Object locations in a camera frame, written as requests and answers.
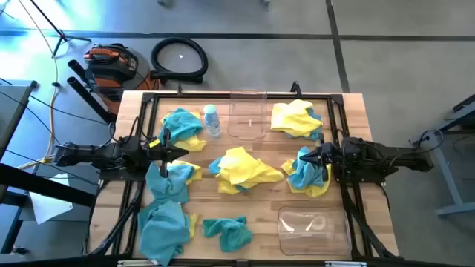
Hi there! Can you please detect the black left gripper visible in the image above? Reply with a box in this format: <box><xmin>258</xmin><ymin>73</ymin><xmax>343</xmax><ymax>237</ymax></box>
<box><xmin>139</xmin><ymin>128</ymin><xmax>189</xmax><ymax>179</ymax></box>

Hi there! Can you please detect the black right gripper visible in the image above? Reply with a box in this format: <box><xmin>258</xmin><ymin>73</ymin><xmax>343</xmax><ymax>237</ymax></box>
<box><xmin>299</xmin><ymin>132</ymin><xmax>344</xmax><ymax>183</ymax></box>

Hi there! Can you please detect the yellow microfiber towel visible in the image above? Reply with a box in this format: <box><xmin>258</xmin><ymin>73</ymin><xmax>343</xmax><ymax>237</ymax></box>
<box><xmin>187</xmin><ymin>212</ymin><xmax>200</xmax><ymax>239</ymax></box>
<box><xmin>160</xmin><ymin>111</ymin><xmax>207</xmax><ymax>153</ymax></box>
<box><xmin>280</xmin><ymin>158</ymin><xmax>333</xmax><ymax>199</ymax></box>
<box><xmin>217</xmin><ymin>146</ymin><xmax>261</xmax><ymax>186</ymax></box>
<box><xmin>270</xmin><ymin>99</ymin><xmax>322</xmax><ymax>138</ymax></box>
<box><xmin>216</xmin><ymin>159</ymin><xmax>286</xmax><ymax>196</ymax></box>
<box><xmin>171</xmin><ymin>159</ymin><xmax>203</xmax><ymax>186</ymax></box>

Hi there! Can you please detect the large blue microfiber towel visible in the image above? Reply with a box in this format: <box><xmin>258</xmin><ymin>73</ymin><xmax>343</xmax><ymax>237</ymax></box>
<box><xmin>137</xmin><ymin>200</ymin><xmax>192</xmax><ymax>266</ymax></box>

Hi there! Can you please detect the dark teal terry towel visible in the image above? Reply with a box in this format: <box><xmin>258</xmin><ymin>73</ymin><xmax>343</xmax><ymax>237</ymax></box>
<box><xmin>202</xmin><ymin>215</ymin><xmax>255</xmax><ymax>254</ymax></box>

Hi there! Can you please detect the clear bottle with blue liquid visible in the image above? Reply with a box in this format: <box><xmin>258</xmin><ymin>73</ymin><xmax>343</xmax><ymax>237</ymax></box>
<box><xmin>202</xmin><ymin>104</ymin><xmax>221</xmax><ymax>139</ymax></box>

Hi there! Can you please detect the large clear plastic basket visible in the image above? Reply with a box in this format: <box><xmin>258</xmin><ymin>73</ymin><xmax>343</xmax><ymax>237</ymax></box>
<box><xmin>278</xmin><ymin>205</ymin><xmax>353</xmax><ymax>257</ymax></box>

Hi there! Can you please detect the large black clamp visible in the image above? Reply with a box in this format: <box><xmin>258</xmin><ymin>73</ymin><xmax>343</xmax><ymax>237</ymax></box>
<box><xmin>289</xmin><ymin>80</ymin><xmax>304</xmax><ymax>99</ymax></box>

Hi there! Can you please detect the small clear plastic basket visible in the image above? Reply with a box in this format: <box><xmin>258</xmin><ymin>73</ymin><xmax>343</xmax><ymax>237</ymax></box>
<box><xmin>226</xmin><ymin>88</ymin><xmax>269</xmax><ymax>142</ymax></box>

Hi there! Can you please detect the long black vacuum tube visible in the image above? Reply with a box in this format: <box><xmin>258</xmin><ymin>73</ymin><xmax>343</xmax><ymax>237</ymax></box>
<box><xmin>66</xmin><ymin>76</ymin><xmax>118</xmax><ymax>125</ymax></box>

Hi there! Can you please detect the orange and black shop vacuum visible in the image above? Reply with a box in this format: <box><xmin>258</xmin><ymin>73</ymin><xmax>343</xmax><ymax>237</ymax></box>
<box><xmin>82</xmin><ymin>42</ymin><xmax>163</xmax><ymax>115</ymax></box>

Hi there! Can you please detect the short black vacuum tube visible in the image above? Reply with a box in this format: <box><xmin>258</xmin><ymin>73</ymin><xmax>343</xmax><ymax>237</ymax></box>
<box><xmin>67</xmin><ymin>59</ymin><xmax>90</xmax><ymax>81</ymax></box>

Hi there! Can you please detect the white paper sheet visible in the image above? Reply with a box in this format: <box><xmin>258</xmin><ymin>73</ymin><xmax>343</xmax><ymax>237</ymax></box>
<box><xmin>28</xmin><ymin>172</ymin><xmax>74</xmax><ymax>225</ymax></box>

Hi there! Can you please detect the black beam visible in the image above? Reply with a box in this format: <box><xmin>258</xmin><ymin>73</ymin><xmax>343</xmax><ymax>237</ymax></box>
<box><xmin>0</xmin><ymin>162</ymin><xmax>98</xmax><ymax>208</ymax></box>

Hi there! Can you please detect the grey desk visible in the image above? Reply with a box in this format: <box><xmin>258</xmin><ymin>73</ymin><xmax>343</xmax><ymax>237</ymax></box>
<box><xmin>0</xmin><ymin>79</ymin><xmax>39</xmax><ymax>159</ymax></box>

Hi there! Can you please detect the black tripod stand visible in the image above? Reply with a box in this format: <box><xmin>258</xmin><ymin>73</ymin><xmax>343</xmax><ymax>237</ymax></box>
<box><xmin>28</xmin><ymin>0</ymin><xmax>93</xmax><ymax>59</ymax></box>

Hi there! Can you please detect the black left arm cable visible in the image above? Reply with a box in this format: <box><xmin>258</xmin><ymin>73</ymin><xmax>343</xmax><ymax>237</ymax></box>
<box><xmin>107</xmin><ymin>116</ymin><xmax>142</xmax><ymax>146</ymax></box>

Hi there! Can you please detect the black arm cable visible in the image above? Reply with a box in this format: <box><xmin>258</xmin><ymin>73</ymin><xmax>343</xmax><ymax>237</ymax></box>
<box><xmin>385</xmin><ymin>128</ymin><xmax>445</xmax><ymax>170</ymax></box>
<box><xmin>107</xmin><ymin>116</ymin><xmax>142</xmax><ymax>146</ymax></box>

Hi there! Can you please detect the black aluminium table frame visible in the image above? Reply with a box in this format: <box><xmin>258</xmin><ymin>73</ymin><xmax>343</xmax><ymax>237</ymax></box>
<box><xmin>83</xmin><ymin>90</ymin><xmax>400</xmax><ymax>266</ymax></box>

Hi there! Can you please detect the black floor cable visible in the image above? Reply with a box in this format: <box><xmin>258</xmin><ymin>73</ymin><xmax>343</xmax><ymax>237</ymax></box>
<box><xmin>0</xmin><ymin>77</ymin><xmax>112</xmax><ymax>127</ymax></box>

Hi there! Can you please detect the black vacuum hose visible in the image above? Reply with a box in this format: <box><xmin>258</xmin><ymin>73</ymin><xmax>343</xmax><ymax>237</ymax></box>
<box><xmin>150</xmin><ymin>36</ymin><xmax>209</xmax><ymax>85</ymax></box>

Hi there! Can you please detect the silver metal bracket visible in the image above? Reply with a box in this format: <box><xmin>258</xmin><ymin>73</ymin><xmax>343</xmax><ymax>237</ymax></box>
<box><xmin>117</xmin><ymin>259</ymin><xmax>165</xmax><ymax>267</ymax></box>
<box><xmin>324</xmin><ymin>260</ymin><xmax>367</xmax><ymax>267</ymax></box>

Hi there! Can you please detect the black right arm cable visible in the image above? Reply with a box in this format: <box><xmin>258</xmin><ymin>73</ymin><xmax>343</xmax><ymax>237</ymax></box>
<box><xmin>385</xmin><ymin>128</ymin><xmax>445</xmax><ymax>170</ymax></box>

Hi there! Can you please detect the grey-blue table frame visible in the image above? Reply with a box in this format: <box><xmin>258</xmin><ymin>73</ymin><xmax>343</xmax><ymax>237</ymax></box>
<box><xmin>410</xmin><ymin>93</ymin><xmax>475</xmax><ymax>218</ymax></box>

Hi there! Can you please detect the yellow floor cable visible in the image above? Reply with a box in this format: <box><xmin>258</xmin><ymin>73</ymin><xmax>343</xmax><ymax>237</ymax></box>
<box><xmin>15</xmin><ymin>0</ymin><xmax>62</xmax><ymax>171</ymax></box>

